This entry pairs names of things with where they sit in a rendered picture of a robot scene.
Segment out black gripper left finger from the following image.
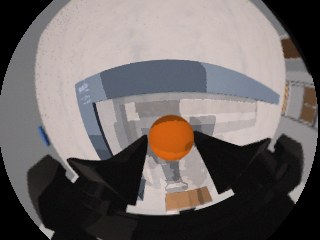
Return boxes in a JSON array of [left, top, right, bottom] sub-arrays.
[[67, 135, 148, 207]]

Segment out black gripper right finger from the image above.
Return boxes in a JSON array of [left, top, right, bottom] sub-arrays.
[[193, 131, 271, 195]]

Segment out low clear walls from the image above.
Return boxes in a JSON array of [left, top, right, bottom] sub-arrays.
[[96, 91, 201, 199]]

